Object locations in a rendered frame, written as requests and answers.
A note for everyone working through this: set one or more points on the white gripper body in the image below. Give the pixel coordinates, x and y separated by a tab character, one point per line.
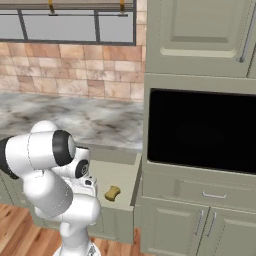
83	190

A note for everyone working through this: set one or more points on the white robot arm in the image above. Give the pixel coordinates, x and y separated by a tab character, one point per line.
40	150

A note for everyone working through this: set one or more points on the yellow-brown sponge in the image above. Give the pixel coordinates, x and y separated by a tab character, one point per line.
112	193

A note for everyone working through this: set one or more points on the open sage green drawer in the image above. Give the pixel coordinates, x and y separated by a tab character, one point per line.
120	173

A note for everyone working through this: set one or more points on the sage green base cabinet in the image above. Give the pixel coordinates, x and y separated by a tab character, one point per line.
10	191

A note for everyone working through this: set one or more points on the sage green tall cabinet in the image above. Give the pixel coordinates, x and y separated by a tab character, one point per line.
156	186

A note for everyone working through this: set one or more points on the sage green lower cupboard door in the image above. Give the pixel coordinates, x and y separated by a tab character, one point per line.
233	236
170	230

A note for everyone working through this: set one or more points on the sage green cupboard door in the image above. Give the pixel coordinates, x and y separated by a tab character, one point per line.
233	236
170	230
200	36

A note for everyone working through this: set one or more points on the sage green drawer front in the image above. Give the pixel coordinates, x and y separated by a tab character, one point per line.
193	191

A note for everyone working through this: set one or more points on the black built-in oven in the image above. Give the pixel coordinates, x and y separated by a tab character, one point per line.
203	130

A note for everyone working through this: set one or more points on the grey framed window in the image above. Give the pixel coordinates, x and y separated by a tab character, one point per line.
60	28

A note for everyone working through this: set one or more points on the sage green upper cupboard door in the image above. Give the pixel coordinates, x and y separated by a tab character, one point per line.
200	36

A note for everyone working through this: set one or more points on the brass window bracket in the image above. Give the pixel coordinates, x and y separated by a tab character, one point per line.
51	7
122	7

